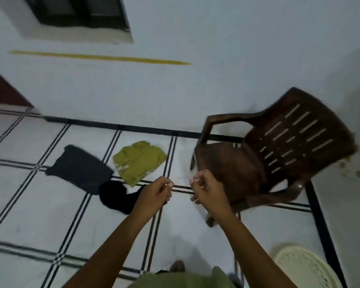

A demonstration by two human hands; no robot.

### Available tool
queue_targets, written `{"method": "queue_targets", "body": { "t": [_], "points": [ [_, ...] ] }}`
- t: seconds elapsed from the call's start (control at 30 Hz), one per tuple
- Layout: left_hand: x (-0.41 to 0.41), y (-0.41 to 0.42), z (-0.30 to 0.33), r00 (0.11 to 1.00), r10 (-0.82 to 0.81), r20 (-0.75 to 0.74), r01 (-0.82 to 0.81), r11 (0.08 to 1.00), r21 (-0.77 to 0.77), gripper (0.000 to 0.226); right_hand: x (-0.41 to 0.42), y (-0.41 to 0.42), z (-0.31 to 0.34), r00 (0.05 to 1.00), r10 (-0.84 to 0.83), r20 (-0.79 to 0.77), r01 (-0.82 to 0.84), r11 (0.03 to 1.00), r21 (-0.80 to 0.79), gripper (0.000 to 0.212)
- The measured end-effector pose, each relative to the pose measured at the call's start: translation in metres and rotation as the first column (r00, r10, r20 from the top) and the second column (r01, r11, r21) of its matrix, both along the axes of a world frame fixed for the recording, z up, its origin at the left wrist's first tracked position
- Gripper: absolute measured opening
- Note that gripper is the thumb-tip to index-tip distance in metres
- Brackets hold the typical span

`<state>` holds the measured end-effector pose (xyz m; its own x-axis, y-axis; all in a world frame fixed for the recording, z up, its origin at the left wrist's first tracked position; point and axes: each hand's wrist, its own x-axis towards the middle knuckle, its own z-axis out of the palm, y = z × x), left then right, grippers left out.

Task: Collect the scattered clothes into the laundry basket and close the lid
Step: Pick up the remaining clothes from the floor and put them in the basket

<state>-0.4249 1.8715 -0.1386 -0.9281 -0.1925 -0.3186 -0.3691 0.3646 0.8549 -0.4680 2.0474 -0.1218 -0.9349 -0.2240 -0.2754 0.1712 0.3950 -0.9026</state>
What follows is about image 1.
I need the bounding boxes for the olive green garment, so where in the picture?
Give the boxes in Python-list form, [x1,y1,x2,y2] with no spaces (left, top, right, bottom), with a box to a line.
[112,141,168,187]

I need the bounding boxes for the white thin cloth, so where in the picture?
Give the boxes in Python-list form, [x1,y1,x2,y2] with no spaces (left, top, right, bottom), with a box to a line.
[161,176,219,269]

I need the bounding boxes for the person's olive green shirt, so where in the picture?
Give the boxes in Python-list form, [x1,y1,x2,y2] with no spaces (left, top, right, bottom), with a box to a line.
[134,266,238,288]

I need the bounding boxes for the person's right forearm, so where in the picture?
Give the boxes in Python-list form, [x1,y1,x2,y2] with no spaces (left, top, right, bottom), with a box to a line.
[205,209,299,288]

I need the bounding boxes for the person's right hand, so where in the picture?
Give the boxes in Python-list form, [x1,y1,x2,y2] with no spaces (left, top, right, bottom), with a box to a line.
[190,169,233,219]

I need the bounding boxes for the brown wooden door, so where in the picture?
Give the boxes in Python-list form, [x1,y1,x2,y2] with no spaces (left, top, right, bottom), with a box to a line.
[0,63,34,108]

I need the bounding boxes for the brown plastic armchair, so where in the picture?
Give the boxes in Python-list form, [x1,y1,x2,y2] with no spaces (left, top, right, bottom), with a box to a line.
[190,87,358,228]

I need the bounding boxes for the white plastic laundry basket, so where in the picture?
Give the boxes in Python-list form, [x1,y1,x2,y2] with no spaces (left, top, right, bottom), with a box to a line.
[274,247,344,288]

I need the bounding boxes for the dark grey garment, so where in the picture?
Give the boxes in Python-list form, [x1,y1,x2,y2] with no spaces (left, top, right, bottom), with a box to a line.
[45,144,114,196]

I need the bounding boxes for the person's foot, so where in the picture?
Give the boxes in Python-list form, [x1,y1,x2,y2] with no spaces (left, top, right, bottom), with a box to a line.
[169,260,186,273]

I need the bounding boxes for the black garment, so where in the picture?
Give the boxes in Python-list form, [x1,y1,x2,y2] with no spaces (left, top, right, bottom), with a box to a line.
[99,180,147,215]

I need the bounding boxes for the dark framed window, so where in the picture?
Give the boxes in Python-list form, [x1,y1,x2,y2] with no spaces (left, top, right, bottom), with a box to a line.
[22,0,131,33]

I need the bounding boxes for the person's left forearm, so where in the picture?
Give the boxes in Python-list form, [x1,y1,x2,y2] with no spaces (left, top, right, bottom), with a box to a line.
[62,210,160,288]

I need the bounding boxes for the person's left hand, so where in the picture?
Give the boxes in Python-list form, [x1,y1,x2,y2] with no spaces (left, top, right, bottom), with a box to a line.
[132,176,174,221]

